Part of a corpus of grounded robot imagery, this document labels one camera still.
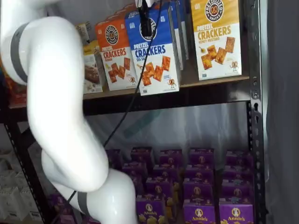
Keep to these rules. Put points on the yellow honey mustard crackers box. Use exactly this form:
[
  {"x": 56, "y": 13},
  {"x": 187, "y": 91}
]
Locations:
[{"x": 217, "y": 42}]

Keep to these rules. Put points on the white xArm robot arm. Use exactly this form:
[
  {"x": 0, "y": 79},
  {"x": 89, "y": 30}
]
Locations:
[{"x": 53, "y": 93}]

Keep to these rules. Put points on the black metal shelf rack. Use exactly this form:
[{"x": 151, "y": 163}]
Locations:
[{"x": 255, "y": 140}]

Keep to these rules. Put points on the Simple Mills almond bars box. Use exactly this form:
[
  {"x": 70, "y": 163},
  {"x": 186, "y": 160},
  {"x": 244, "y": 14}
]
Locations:
[
  {"x": 84, "y": 32},
  {"x": 93, "y": 74}
]

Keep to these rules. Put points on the wooden shelf board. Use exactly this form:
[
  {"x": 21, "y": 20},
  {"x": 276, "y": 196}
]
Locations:
[{"x": 189, "y": 80}]

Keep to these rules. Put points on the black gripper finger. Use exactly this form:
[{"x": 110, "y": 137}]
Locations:
[{"x": 147, "y": 21}]

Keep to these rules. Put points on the dark orange snack box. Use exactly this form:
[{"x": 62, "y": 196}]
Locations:
[{"x": 16, "y": 93}]

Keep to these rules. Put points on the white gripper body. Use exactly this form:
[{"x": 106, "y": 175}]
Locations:
[{"x": 144, "y": 2}]

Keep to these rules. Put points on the white carton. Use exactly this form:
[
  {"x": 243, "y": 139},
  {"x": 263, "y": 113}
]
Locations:
[
  {"x": 9, "y": 203},
  {"x": 8, "y": 178},
  {"x": 29, "y": 200}
]

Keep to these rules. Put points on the purple Annie's box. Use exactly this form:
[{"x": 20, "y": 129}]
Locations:
[
  {"x": 142, "y": 155},
  {"x": 237, "y": 192},
  {"x": 199, "y": 214},
  {"x": 236, "y": 215},
  {"x": 238, "y": 172},
  {"x": 165, "y": 172},
  {"x": 239, "y": 158},
  {"x": 159, "y": 188},
  {"x": 58, "y": 204},
  {"x": 66, "y": 219},
  {"x": 199, "y": 172},
  {"x": 139, "y": 187},
  {"x": 149, "y": 212},
  {"x": 198, "y": 191},
  {"x": 113, "y": 159},
  {"x": 134, "y": 170},
  {"x": 171, "y": 158},
  {"x": 201, "y": 157}
]

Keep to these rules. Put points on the orange cheddar pretzel crackers box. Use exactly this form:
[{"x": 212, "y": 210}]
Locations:
[
  {"x": 121, "y": 14},
  {"x": 112, "y": 58}
]

